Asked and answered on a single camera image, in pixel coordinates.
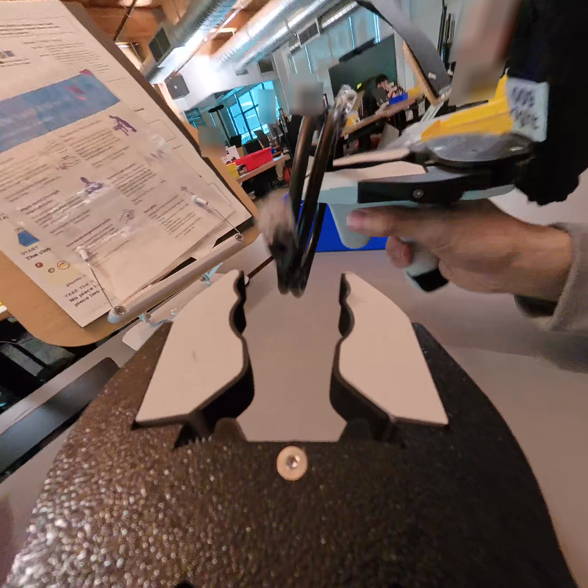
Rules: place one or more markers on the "person's right forearm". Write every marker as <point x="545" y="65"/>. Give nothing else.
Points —
<point x="576" y="275"/>

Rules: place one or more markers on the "printed instruction sheet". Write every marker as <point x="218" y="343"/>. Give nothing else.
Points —
<point x="92" y="183"/>

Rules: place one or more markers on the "long silver ventilation duct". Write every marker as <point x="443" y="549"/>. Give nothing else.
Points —
<point x="220" y="27"/>

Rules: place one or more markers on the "blue storage bin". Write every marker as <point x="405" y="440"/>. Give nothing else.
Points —
<point x="327" y="239"/>

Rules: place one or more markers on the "black wall speaker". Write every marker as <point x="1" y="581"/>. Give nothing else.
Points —
<point x="177" y="86"/>

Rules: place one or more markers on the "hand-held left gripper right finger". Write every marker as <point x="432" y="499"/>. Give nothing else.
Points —
<point x="390" y="367"/>

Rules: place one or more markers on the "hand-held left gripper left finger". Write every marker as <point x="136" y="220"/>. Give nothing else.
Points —
<point x="197" y="367"/>

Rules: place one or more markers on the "person's right hand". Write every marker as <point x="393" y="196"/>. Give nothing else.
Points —
<point x="482" y="243"/>

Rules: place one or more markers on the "black monitor screen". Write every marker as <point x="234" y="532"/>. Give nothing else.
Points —
<point x="363" y="69"/>

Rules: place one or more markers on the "instruction sheet on stand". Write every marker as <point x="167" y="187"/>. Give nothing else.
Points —
<point x="32" y="317"/>

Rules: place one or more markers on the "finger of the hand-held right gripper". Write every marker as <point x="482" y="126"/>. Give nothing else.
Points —
<point x="376" y="156"/>
<point x="340" y="190"/>

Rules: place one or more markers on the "grey desk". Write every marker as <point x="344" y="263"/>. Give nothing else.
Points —
<point x="505" y="390"/>

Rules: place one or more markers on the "grey angled bar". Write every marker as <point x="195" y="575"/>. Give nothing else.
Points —
<point x="413" y="41"/>

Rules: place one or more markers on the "red storage bin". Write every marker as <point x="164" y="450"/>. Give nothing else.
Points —
<point x="255" y="160"/>

